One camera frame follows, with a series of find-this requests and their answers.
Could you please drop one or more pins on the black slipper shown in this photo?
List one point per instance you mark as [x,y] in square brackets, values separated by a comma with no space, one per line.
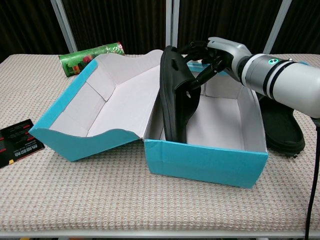
[175,100]
[282,130]

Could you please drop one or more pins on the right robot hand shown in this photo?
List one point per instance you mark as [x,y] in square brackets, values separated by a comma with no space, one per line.
[232,55]

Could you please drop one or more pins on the black pleated curtain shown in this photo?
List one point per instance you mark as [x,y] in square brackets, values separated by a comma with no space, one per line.
[120,20]
[220,17]
[25,25]
[305,25]

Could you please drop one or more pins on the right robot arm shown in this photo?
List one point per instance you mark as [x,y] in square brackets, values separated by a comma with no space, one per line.
[282,80]

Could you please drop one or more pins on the blue and white shoebox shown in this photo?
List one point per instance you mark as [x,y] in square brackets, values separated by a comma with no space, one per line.
[200,162]

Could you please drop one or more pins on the green snack canister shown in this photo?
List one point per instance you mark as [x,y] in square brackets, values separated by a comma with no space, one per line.
[75,62]

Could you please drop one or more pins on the black card packet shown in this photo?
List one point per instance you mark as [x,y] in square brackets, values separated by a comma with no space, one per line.
[17,142]

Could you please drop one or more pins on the grey metal frame post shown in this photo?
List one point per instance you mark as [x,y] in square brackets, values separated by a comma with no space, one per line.
[172,22]
[278,22]
[63,25]

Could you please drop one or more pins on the beige woven table cloth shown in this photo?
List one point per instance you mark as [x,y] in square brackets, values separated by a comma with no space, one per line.
[100,195]

